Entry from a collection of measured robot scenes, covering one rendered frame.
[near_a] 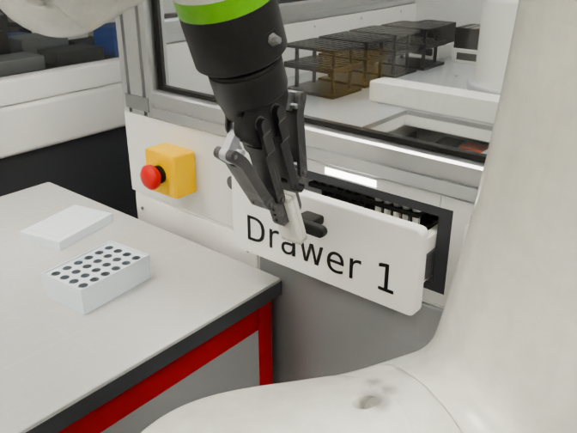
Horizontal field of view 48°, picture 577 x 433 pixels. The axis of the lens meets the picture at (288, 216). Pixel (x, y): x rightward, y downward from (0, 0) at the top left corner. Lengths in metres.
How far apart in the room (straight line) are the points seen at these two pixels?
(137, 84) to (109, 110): 0.45
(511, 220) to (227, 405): 0.15
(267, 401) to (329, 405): 0.03
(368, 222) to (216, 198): 0.34
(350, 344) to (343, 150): 0.29
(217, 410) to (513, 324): 0.14
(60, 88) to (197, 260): 0.61
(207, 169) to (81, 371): 0.38
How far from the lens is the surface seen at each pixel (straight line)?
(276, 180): 0.70
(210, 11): 0.58
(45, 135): 1.47
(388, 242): 0.75
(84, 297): 0.90
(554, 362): 0.30
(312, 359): 1.02
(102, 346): 0.84
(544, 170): 0.27
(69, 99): 1.49
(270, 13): 0.60
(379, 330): 0.91
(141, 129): 1.13
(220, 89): 0.63
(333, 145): 0.84
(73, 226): 1.13
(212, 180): 1.02
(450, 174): 0.76
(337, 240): 0.79
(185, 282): 0.96
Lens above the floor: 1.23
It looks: 24 degrees down
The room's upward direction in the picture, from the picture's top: straight up
